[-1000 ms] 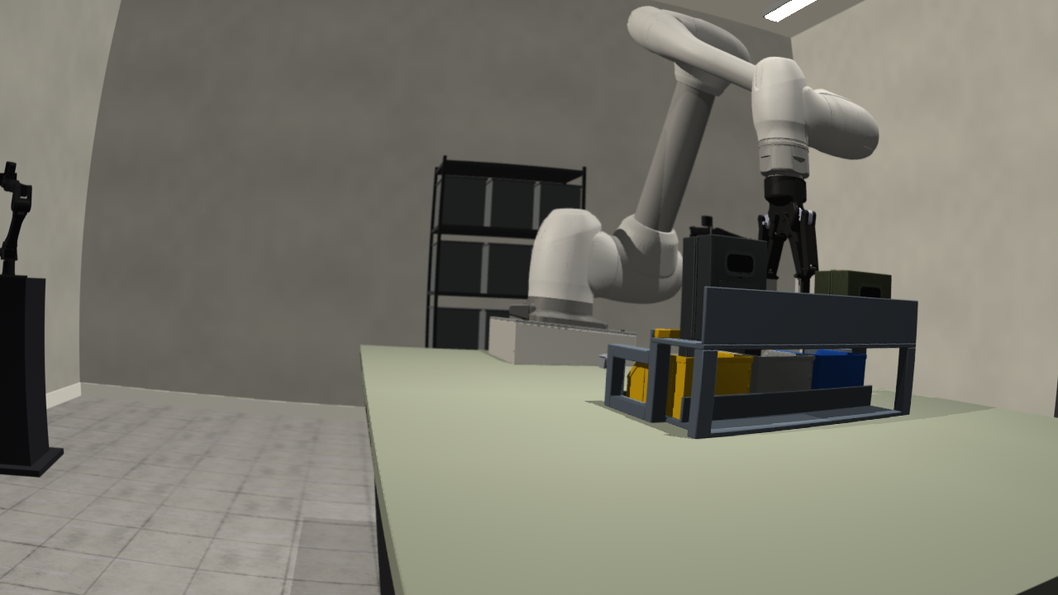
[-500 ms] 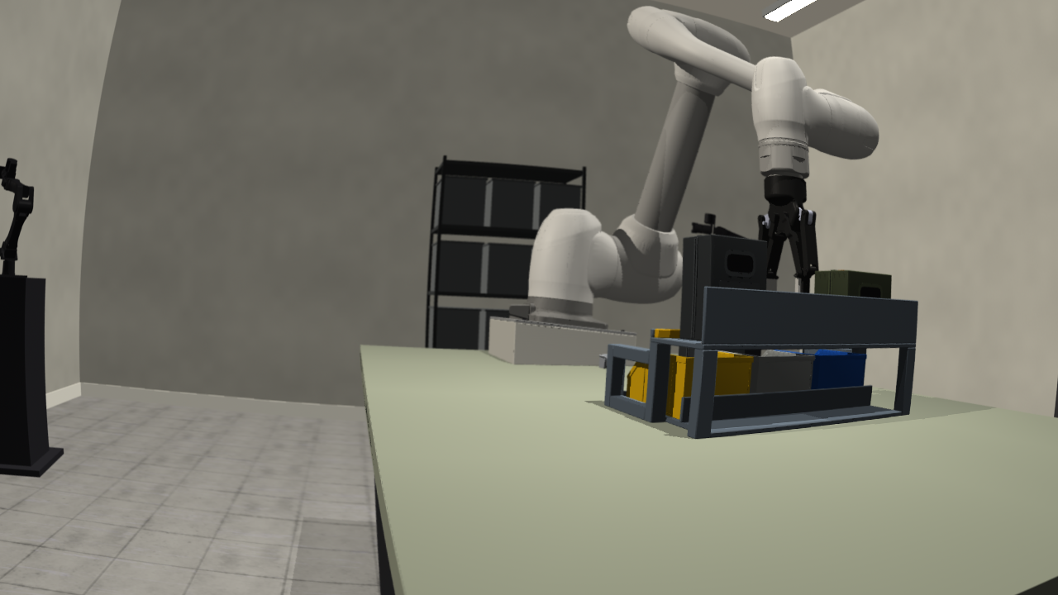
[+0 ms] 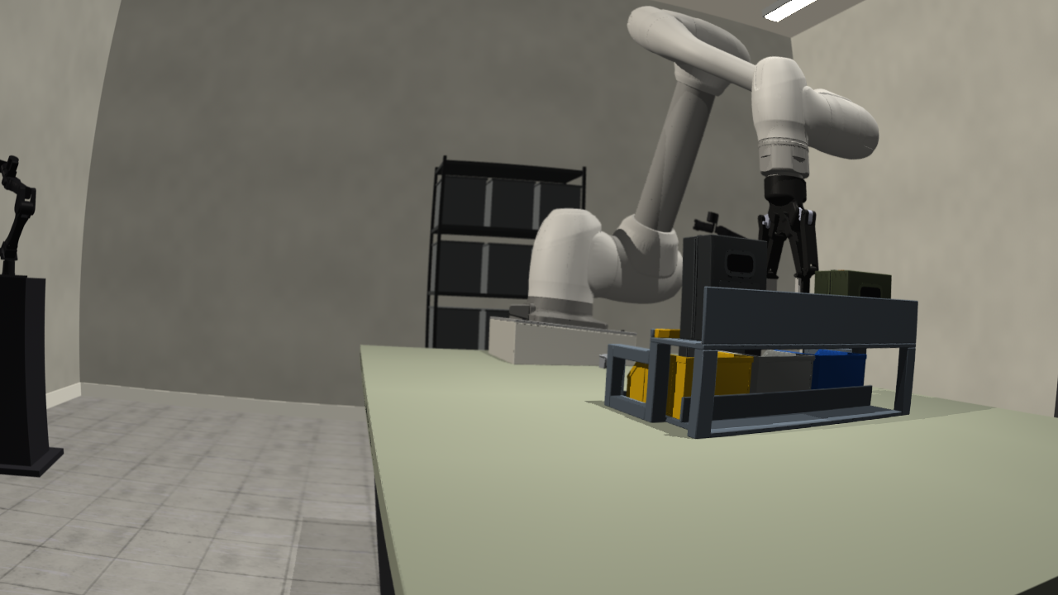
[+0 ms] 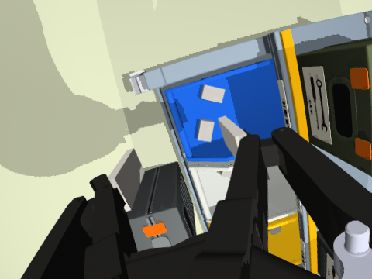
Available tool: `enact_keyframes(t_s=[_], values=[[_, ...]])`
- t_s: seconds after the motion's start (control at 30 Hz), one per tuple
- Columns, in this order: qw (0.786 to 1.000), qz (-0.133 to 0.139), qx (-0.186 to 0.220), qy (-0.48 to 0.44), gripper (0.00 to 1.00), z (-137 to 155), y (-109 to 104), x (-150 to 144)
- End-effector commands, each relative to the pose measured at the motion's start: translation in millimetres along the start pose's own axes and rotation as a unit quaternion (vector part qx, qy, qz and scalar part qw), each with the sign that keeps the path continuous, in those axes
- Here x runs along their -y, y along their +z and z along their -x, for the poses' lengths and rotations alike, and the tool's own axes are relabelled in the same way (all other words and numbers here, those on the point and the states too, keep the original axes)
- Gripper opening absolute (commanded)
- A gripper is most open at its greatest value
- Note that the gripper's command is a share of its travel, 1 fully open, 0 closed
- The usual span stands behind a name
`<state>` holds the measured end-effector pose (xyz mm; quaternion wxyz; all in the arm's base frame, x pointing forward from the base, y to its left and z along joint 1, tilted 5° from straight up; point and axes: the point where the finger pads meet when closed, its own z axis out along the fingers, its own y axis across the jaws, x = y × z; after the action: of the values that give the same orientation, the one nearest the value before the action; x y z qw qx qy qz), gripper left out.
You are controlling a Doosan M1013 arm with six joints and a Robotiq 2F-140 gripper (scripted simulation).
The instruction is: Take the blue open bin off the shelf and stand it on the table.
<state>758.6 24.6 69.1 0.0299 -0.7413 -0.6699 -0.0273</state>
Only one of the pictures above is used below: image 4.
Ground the yellow vertical bar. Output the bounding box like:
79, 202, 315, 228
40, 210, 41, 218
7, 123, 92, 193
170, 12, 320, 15
280, 29, 318, 274

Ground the black case with handle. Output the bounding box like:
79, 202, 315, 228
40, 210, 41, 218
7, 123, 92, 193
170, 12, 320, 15
316, 231, 339, 279

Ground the blue bin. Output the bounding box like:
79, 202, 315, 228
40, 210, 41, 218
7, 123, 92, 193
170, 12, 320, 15
164, 59, 286, 162

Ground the grey open bin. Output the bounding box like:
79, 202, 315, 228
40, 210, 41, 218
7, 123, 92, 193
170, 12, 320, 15
188, 160, 298, 223

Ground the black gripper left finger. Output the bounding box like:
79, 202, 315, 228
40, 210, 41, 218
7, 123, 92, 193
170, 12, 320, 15
21, 148, 145, 279

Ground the dark grey metal shelf rack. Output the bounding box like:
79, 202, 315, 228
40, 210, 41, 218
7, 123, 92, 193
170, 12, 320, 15
129, 10, 372, 271

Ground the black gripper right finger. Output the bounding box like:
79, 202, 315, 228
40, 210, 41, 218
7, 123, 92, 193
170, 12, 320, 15
187, 116, 372, 279

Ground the grey disc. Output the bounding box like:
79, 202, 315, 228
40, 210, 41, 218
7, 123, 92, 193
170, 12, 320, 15
268, 226, 281, 235

